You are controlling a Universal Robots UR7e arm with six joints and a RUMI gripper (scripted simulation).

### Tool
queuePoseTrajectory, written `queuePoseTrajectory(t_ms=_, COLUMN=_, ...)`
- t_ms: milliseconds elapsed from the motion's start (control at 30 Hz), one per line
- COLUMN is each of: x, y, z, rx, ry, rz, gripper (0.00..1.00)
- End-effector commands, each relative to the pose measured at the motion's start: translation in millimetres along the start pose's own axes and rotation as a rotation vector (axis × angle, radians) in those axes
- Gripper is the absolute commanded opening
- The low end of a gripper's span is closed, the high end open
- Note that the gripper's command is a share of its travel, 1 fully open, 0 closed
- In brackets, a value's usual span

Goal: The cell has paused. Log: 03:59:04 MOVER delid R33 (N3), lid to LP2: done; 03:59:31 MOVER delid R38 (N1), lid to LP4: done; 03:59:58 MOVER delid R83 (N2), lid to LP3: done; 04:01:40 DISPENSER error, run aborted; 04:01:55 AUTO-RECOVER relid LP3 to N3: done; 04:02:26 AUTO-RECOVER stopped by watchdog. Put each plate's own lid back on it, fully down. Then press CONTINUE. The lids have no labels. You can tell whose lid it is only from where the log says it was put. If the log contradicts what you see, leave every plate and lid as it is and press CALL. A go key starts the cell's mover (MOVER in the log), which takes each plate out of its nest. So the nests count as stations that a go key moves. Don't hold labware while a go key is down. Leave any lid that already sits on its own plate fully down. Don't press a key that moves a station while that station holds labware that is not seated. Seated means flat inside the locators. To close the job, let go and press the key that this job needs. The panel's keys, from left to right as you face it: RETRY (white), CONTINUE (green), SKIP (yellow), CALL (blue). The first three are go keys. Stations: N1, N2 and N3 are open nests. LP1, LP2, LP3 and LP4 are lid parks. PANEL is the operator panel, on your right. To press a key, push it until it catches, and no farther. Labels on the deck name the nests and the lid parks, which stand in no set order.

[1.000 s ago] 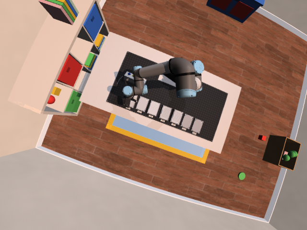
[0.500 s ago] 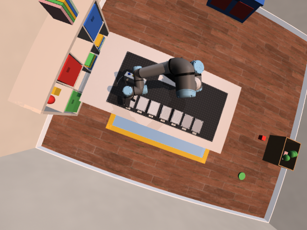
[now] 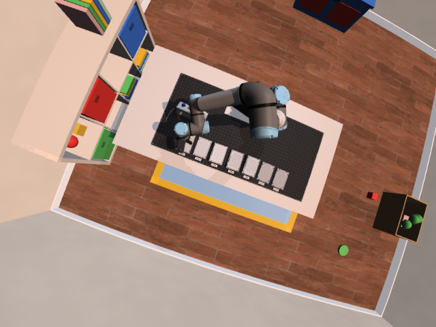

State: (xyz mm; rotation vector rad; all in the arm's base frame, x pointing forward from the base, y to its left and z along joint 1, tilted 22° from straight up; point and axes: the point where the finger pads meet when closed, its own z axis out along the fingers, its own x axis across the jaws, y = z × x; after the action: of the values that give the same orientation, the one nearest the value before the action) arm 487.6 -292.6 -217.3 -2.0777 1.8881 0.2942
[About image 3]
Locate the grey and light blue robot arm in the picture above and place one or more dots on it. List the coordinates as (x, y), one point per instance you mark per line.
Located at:
(262, 103)

